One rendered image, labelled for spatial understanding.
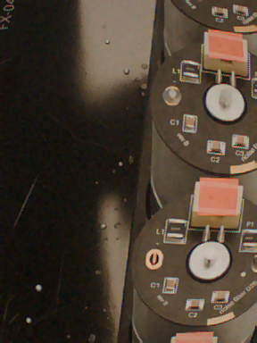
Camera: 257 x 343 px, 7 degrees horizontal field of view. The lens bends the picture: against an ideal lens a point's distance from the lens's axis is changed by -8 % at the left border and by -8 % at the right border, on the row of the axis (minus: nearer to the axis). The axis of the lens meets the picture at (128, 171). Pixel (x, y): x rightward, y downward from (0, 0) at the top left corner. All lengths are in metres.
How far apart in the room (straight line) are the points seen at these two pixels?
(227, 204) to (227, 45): 0.03
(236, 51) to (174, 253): 0.04
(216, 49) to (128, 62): 0.06
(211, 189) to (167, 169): 0.02
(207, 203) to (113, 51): 0.08
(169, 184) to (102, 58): 0.06
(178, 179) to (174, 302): 0.03
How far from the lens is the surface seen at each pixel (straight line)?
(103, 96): 0.40
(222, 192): 0.33
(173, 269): 0.33
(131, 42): 0.40
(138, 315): 0.34
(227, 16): 0.35
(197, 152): 0.34
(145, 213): 0.38
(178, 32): 0.36
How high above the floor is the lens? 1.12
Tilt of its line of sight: 67 degrees down
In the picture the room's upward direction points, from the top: straight up
